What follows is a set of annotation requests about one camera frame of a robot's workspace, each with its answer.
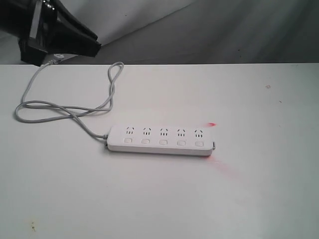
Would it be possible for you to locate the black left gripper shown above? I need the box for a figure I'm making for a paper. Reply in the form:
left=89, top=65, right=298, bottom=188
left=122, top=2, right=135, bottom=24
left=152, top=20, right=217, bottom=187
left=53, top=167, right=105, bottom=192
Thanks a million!
left=0, top=0, right=101, bottom=66

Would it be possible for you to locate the white five-socket power strip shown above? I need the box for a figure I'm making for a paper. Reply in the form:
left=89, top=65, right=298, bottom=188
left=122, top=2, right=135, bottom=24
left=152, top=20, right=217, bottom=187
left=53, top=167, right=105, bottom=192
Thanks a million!
left=106, top=124, right=216, bottom=157

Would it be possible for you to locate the grey backdrop cloth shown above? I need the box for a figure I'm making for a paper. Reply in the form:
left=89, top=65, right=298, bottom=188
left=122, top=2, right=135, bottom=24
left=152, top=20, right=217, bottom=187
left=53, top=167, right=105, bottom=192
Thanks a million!
left=0, top=0, right=319, bottom=64

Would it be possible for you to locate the white wall plug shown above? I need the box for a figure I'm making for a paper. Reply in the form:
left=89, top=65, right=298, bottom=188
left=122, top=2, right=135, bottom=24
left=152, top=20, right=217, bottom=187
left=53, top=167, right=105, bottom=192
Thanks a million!
left=48, top=54, right=65, bottom=65

